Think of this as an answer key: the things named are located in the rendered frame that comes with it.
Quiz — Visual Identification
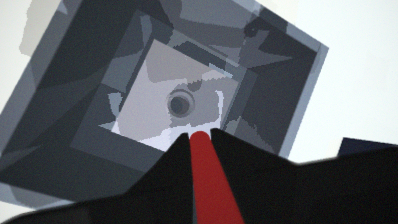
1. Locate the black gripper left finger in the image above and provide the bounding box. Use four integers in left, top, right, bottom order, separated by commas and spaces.
1, 132, 193, 224

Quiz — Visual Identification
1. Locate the red peg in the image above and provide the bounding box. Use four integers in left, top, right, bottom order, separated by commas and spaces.
189, 131, 244, 224

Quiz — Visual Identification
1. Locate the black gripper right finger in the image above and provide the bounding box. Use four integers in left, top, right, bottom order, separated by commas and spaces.
210, 128, 398, 224

